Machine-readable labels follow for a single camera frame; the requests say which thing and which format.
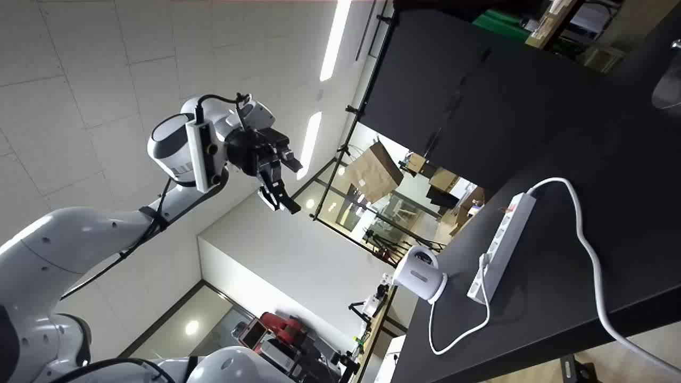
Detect black backdrop curtain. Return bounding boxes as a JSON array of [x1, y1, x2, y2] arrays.
[[357, 7, 604, 193]]

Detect green crate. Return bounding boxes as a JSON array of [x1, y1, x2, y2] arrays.
[[473, 7, 533, 43]]

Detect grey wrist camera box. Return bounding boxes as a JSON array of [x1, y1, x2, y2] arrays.
[[271, 135, 305, 176]]

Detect small cardboard box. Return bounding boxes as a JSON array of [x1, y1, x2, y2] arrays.
[[425, 167, 464, 197]]

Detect red black machine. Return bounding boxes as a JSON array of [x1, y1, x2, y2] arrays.
[[256, 312, 314, 359]]

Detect thick white power strip cable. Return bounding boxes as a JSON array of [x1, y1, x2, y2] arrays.
[[525, 176, 681, 377]]

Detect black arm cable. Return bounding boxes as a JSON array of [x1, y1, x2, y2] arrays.
[[59, 93, 252, 303]]

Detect thin white kettle cable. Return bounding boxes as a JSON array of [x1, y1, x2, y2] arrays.
[[425, 252, 495, 359]]

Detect white power strip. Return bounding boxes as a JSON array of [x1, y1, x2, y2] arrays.
[[466, 189, 538, 306]]

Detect rectangular ceiling light panel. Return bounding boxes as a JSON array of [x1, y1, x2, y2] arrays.
[[294, 109, 326, 184], [318, 0, 356, 85]]

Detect black backdrop crossbar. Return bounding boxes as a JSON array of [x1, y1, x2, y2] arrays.
[[312, 0, 400, 224]]

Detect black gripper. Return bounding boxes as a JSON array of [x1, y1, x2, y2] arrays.
[[226, 126, 303, 217]]

